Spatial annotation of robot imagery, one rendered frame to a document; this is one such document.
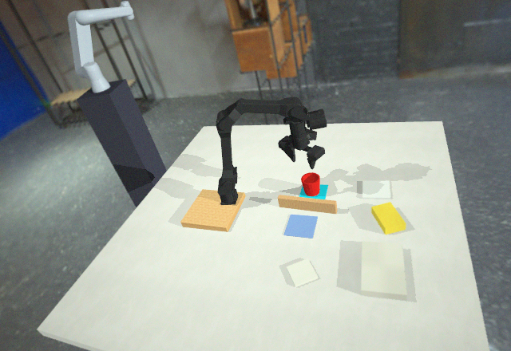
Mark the light wooden bar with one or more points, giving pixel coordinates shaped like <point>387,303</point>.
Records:
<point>308,204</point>

